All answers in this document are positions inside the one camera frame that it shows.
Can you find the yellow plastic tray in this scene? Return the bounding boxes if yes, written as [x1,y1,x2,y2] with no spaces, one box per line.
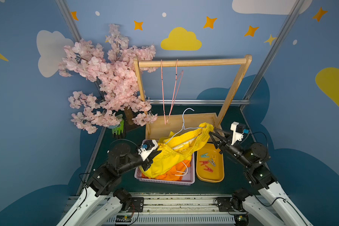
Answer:
[196,143,225,183]

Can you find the teal clothespin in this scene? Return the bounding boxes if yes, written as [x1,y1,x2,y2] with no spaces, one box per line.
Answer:
[201,153,210,158]

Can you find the yellow shorts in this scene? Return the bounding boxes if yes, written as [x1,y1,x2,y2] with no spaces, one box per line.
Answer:
[139,123,214,178]

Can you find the pink cherry blossom tree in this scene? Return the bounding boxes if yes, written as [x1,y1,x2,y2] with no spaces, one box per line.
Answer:
[58,24,157,134]

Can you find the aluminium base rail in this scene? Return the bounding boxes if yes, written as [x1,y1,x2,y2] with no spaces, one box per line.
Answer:
[60,192,280,226]

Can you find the pink wire hanger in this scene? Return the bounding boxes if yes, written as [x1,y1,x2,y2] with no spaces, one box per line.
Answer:
[167,59,184,122]
[160,59,167,125]

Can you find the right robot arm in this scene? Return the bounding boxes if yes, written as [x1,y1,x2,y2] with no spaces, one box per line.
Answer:
[210,129,311,226]

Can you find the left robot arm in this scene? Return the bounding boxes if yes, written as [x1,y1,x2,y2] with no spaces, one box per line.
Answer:
[58,139,160,226]

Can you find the grey clothespin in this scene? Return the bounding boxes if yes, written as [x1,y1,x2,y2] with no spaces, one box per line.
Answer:
[209,159,216,167]

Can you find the light blue wire hanger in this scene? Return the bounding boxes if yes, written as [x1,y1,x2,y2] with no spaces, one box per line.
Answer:
[164,107,207,144]

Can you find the green plant decoration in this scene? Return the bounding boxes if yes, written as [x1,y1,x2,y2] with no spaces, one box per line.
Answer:
[108,114,126,139]

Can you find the wooden clothes rack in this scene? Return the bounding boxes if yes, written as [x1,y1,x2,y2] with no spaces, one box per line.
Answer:
[134,55,252,140]

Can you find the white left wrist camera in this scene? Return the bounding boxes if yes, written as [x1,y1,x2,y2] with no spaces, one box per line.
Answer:
[137,139,158,162]

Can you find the red clothespin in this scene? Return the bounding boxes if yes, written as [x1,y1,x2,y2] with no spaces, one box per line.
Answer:
[204,165,213,172]
[199,161,209,166]

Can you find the light orange shorts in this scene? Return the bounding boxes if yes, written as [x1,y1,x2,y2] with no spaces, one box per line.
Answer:
[141,160,191,181]

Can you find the pink plastic basket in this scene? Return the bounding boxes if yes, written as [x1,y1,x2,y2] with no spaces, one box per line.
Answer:
[134,154,195,186]

